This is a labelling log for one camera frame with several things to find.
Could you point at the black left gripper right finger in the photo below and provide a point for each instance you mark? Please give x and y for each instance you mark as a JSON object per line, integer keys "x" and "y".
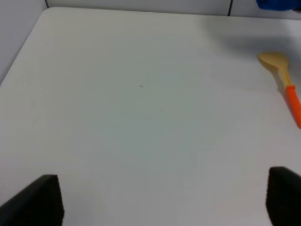
{"x": 283, "y": 199}

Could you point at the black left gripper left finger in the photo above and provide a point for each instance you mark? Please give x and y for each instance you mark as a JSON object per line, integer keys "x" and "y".
{"x": 39, "y": 204}

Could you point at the blue towel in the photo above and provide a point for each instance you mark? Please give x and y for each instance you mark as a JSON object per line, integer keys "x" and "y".
{"x": 279, "y": 5}

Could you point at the wooden spatula orange handle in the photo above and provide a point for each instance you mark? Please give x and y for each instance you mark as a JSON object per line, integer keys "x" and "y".
{"x": 280, "y": 62}

